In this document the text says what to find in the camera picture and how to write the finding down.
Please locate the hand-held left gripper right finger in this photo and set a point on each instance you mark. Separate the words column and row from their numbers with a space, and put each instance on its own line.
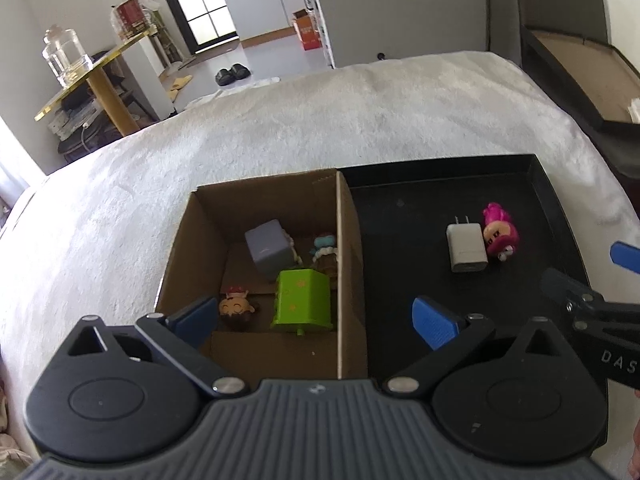
column 432, row 322

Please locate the pink-haired doll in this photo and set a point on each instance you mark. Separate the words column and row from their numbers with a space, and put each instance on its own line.
column 500, row 232

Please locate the tall white cabinet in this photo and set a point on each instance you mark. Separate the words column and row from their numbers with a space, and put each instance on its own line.
column 400, row 10

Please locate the orange cardboard box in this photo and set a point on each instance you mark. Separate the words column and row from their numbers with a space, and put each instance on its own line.
column 306, row 30

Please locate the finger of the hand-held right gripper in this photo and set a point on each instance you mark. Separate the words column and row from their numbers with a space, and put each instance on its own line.
column 567, row 290
column 627, row 259

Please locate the brown-haired doll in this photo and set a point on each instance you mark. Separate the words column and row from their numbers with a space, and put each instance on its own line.
column 239, row 307

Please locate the white wall charger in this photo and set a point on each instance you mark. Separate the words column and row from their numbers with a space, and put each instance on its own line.
column 466, row 247

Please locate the white narrow cabinet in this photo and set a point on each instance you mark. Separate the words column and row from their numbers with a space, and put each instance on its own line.
column 147, row 80

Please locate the pile of clothes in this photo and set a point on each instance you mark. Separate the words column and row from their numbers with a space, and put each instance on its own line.
column 7, row 440

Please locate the lilac cube box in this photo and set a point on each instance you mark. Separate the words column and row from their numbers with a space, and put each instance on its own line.
column 267, row 247

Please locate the brown cardboard box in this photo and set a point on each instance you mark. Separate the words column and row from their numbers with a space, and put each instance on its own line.
column 345, row 280

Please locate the clutter under side table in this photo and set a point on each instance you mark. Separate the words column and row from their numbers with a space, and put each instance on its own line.
column 85, row 125

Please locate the green toy block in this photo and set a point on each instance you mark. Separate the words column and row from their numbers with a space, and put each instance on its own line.
column 302, row 300

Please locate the clear glass jar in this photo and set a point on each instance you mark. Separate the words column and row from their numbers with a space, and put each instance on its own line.
column 65, row 57

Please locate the gold round side table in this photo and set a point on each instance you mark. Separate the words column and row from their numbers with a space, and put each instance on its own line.
column 100, row 80

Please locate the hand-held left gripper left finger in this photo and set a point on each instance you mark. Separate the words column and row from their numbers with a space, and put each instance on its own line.
column 197, row 317

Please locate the teal-haired figure toy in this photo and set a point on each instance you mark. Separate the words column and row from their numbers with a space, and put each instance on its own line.
column 325, row 252

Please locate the black tray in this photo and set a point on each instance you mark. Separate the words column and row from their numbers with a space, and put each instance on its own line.
column 400, row 240

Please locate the black-framed glass door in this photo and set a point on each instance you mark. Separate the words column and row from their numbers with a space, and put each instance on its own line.
column 200, row 5

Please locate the white low cabinet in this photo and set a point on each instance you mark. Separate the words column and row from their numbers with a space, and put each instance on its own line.
column 260, row 0

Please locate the black slipper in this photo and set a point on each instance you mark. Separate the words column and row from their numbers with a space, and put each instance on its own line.
column 239, row 71
column 223, row 76

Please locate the red box in plastic bag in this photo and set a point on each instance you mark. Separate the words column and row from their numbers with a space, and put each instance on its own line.
column 131, row 17

